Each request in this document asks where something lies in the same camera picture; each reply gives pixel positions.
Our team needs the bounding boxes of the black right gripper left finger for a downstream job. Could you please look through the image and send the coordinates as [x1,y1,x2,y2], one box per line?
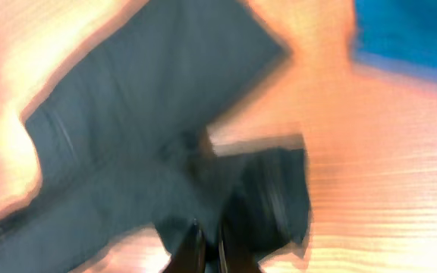
[162,221,206,273]

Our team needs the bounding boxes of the blue t-shirt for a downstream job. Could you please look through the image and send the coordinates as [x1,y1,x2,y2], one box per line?
[351,0,437,82]

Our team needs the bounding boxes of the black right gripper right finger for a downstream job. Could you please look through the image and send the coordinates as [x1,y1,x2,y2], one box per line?
[218,223,263,273]

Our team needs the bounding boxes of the black shorts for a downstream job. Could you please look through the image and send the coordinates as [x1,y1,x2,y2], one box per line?
[0,0,311,272]

